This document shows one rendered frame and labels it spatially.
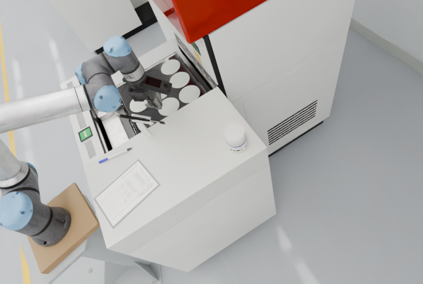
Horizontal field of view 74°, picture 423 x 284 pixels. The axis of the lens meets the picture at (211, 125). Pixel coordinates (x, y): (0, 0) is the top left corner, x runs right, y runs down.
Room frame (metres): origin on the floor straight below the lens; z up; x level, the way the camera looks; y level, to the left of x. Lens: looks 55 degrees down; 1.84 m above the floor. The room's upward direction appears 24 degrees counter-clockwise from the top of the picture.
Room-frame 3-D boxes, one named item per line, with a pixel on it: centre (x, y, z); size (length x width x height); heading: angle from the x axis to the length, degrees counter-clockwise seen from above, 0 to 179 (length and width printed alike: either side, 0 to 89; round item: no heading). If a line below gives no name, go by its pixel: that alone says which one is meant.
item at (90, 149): (0.95, 0.53, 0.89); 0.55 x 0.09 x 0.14; 9
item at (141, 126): (0.68, 0.23, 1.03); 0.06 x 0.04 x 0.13; 99
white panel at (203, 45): (1.17, -0.03, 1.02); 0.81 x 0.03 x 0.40; 9
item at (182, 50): (0.99, -0.05, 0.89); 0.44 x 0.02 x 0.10; 9
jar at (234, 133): (0.48, -0.06, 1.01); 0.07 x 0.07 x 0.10
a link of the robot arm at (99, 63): (0.76, 0.27, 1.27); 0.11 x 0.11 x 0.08; 10
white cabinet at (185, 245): (0.85, 0.25, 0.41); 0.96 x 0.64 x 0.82; 9
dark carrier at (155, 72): (0.94, 0.16, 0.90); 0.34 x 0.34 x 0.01; 9
